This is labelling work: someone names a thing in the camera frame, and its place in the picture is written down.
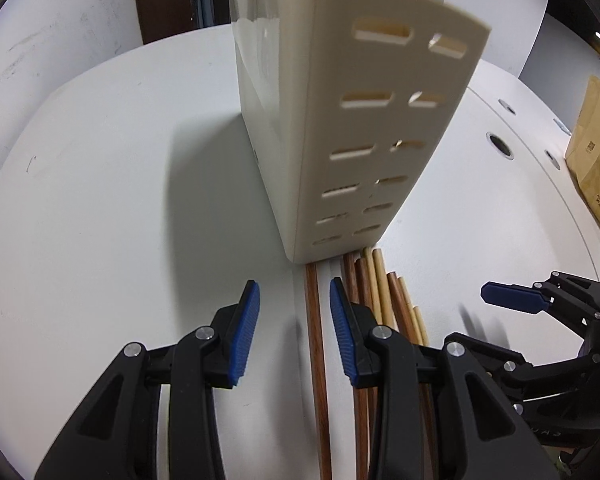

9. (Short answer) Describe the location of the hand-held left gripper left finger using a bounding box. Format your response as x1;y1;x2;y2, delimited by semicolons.
34;279;261;480

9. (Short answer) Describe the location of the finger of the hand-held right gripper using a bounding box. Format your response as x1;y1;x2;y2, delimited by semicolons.
480;342;600;404
481;270;600;342

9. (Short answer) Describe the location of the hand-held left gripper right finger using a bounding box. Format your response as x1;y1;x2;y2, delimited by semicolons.
329;276;559;480

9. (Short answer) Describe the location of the cream plastic utensil holder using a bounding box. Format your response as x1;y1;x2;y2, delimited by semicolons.
230;0;492;265

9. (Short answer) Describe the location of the brown paper bag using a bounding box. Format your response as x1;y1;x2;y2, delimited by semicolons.
565;75;600;235

